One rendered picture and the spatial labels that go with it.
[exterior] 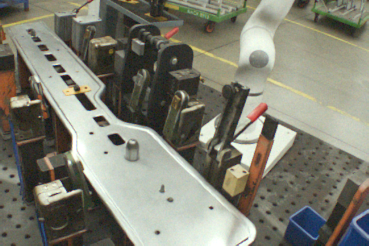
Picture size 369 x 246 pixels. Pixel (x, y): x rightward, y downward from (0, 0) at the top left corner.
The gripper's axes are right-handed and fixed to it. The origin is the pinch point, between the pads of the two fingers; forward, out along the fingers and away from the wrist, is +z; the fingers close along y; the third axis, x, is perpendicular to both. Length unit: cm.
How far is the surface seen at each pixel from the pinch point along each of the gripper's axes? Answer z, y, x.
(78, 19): 7.5, 16.8, -24.0
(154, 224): 18, 50, 58
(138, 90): 13.5, 25.0, 22.9
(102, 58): 15.5, 18.9, -3.9
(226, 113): 4, 28, 54
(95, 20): 7.5, 11.9, -20.2
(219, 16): 91, -291, -188
